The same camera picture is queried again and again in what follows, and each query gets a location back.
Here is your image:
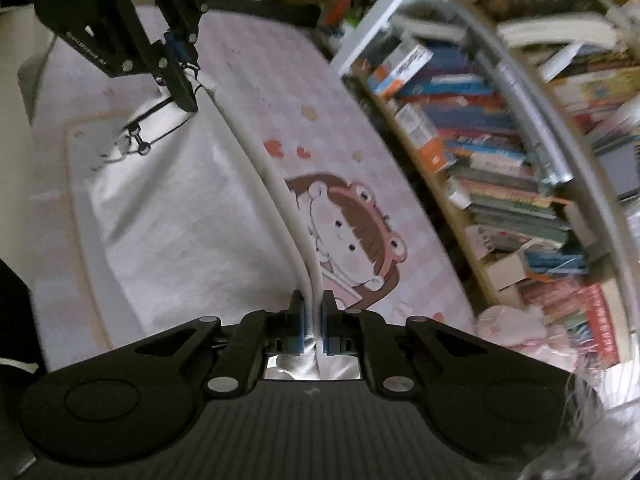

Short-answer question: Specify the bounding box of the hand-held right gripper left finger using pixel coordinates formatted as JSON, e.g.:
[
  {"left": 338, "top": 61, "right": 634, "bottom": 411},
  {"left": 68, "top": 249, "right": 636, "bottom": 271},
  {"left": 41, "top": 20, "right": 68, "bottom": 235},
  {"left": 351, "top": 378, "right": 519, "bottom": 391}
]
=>
[{"left": 112, "top": 290, "right": 307, "bottom": 396}]

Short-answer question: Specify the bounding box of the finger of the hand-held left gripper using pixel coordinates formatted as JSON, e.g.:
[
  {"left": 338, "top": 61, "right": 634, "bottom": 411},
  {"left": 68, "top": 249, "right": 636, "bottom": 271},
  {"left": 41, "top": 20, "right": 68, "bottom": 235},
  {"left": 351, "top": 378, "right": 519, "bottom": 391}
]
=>
[
  {"left": 124, "top": 42, "right": 200, "bottom": 113},
  {"left": 159, "top": 0, "right": 211, "bottom": 70}
]

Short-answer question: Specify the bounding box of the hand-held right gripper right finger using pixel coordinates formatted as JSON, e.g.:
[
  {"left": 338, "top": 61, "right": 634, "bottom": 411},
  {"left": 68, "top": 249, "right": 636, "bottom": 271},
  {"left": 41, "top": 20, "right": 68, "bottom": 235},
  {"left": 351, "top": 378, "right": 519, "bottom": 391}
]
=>
[{"left": 320, "top": 290, "right": 508, "bottom": 396}]

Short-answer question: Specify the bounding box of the white t-shirt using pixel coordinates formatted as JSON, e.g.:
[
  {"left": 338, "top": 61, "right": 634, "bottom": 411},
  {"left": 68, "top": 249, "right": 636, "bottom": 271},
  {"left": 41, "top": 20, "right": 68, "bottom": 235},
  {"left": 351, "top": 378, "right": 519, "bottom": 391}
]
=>
[{"left": 62, "top": 80, "right": 362, "bottom": 382}]

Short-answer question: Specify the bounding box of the pink checkered printed bed sheet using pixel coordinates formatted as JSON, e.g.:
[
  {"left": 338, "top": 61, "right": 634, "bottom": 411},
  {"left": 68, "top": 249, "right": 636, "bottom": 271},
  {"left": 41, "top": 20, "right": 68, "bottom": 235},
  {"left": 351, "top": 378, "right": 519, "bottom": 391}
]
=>
[{"left": 20, "top": 5, "right": 482, "bottom": 376}]

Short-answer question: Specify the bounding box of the white bookshelf with books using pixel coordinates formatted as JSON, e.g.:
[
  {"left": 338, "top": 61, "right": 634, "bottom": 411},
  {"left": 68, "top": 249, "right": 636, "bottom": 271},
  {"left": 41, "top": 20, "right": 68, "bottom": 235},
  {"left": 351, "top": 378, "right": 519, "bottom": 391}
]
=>
[{"left": 330, "top": 0, "right": 640, "bottom": 346}]

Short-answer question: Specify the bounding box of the flat orange and white box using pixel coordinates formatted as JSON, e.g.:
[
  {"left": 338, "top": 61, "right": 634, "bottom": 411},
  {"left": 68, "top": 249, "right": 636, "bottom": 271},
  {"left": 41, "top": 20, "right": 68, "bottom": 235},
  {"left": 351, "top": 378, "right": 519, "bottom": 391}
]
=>
[{"left": 395, "top": 102, "right": 457, "bottom": 172}]

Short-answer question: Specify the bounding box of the tall white and orange box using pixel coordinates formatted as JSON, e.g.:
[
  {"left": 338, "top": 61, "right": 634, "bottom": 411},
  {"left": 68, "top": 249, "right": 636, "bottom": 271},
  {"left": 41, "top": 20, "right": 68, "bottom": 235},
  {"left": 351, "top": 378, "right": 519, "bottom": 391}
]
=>
[{"left": 367, "top": 40, "right": 434, "bottom": 99}]

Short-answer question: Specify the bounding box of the row of books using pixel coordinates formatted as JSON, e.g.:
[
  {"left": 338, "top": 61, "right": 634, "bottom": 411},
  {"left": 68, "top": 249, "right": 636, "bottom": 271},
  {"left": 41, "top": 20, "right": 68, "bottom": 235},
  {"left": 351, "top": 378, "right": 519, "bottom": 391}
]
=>
[{"left": 350, "top": 0, "right": 640, "bottom": 373}]

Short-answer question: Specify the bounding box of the orange handled tool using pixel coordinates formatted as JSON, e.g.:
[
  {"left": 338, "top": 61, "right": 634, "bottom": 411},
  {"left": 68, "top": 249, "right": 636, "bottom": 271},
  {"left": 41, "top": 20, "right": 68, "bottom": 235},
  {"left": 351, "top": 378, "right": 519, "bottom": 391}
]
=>
[{"left": 325, "top": 0, "right": 359, "bottom": 29}]

